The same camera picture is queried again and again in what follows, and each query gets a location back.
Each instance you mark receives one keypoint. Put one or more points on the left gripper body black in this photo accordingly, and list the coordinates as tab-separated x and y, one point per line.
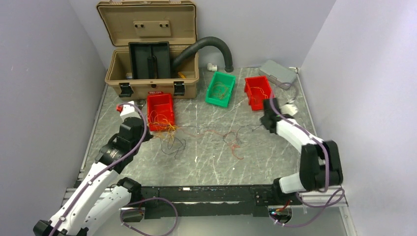
147	136

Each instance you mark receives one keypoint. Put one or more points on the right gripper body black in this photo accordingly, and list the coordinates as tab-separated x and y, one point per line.
262	120

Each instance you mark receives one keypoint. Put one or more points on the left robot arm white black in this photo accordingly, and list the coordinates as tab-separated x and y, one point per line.
88	208

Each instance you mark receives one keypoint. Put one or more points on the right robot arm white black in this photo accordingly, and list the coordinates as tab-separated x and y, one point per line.
319	163

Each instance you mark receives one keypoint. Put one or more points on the red plastic bin left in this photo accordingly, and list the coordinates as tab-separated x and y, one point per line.
160	112

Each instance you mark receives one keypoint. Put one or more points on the red plastic bin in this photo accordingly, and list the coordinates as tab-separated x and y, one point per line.
257	89
160	112

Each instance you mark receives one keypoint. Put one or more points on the silver wrench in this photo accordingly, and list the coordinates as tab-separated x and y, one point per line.
141	103

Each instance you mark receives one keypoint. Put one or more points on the red plastic bin right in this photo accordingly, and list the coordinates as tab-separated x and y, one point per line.
257	89

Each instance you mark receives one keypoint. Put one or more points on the grey plastic case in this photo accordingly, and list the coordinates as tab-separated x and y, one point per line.
277	74

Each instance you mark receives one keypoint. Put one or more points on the green plastic bin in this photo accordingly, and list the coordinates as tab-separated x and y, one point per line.
220	89

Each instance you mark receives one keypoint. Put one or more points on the black toolbox tray insert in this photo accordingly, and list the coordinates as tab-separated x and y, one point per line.
150	60

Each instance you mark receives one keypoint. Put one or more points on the white pipe fitting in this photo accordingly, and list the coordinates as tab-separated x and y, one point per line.
212	67

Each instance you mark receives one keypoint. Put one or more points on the tan plastic toolbox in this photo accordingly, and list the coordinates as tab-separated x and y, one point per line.
148	35

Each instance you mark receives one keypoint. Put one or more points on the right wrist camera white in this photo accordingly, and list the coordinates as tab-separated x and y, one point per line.
289	109

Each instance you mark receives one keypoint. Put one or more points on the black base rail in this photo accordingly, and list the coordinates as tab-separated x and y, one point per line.
211	200

